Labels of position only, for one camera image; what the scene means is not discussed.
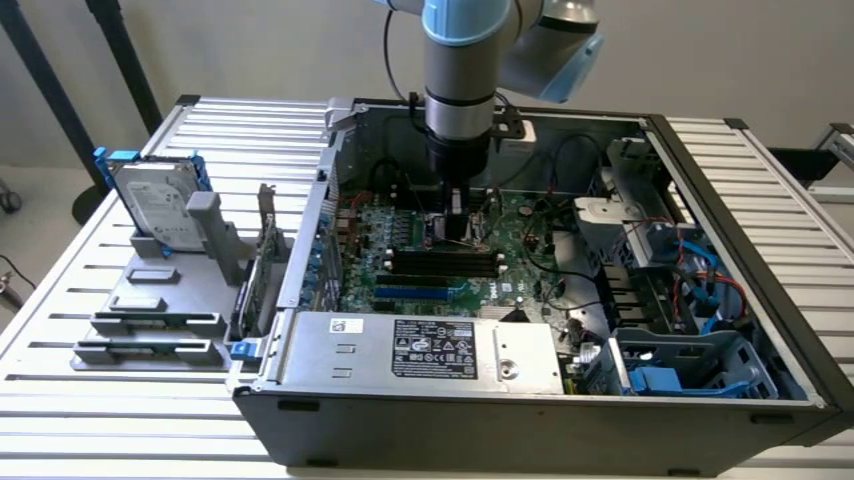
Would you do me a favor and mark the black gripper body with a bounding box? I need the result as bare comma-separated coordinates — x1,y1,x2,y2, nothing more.
426,130,491,191

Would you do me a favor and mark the CPU socket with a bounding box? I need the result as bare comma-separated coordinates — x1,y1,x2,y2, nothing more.
414,210,494,250

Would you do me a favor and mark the thin metal locking lever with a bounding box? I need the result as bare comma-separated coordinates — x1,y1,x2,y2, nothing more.
426,237,487,252

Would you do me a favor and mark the black RAM slot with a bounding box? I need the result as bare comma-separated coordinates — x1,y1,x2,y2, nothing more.
390,267,502,279
391,260,502,272
394,247,503,257
392,253,503,265

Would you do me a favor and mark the green motherboard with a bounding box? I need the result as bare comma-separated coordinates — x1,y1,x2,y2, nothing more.
331,191,572,324

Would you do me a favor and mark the long black expansion slot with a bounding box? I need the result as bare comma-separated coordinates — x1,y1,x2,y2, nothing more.
375,273,450,289

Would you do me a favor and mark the blue expansion slot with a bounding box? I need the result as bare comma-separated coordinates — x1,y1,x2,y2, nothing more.
371,285,451,302

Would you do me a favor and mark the silver chipset heatsink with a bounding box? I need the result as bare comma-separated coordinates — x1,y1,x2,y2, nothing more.
480,304,532,324

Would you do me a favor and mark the grey metal disk bay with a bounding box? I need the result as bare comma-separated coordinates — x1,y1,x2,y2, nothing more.
571,195,703,274

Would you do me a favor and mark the silver power supply unit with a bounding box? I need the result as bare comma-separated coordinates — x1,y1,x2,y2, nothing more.
268,311,570,397

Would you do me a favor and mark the green graphics card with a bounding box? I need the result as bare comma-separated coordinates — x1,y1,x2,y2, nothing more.
228,182,296,337

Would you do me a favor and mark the black open PC case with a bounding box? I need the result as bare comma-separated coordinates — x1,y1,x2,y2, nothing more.
225,97,846,470

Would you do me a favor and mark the hard disk in blue carrier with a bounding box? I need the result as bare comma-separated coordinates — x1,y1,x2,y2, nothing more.
91,145,216,255

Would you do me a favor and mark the blue plastic disk bay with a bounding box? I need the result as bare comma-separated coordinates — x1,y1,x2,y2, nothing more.
607,325,780,400

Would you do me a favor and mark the grey parts rack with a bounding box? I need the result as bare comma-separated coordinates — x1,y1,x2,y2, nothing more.
69,191,296,372

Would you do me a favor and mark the green RAM stick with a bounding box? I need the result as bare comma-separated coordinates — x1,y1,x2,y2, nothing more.
75,339,213,353
92,311,209,325

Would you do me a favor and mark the black stand pole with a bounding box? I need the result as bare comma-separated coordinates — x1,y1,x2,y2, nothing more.
0,0,112,227
91,0,165,132

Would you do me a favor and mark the black internal case wire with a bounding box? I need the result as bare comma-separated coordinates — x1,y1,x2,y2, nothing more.
531,133,606,201

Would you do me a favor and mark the grey case release handle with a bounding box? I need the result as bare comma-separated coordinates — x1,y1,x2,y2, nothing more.
323,97,372,135

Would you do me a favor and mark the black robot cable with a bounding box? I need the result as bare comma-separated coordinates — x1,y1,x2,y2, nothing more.
382,8,423,134

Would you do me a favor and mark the blue wire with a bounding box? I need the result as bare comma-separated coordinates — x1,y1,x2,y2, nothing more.
676,242,739,334

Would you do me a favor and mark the red wire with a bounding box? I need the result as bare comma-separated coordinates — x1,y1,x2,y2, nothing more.
670,238,750,329

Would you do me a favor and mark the aluminium frame table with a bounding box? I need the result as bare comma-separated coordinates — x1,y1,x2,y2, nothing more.
764,121,854,204

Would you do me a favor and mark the black floor cable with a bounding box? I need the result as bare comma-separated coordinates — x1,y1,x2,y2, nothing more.
0,253,39,307

